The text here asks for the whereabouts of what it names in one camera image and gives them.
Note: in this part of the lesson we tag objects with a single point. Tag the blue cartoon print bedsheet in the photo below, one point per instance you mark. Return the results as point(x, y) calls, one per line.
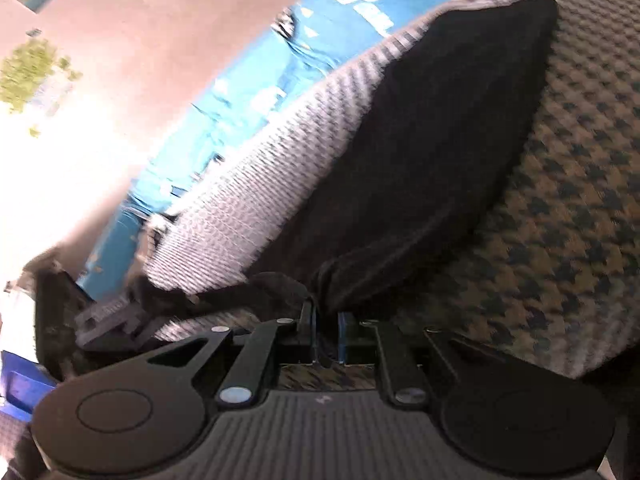
point(306, 42)

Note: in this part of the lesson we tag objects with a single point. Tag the green plant wall sticker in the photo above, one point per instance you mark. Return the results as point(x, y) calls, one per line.
point(35, 82)

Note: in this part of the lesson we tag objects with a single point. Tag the houndstooth mattress cover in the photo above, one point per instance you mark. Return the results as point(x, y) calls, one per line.
point(522, 338)

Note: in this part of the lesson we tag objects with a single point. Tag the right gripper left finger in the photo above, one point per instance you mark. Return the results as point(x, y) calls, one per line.
point(271, 344)

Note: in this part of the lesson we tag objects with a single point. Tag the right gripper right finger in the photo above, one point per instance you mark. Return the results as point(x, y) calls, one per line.
point(381, 344)

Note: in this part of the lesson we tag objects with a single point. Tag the black garment red print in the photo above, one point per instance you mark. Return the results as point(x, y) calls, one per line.
point(446, 125)

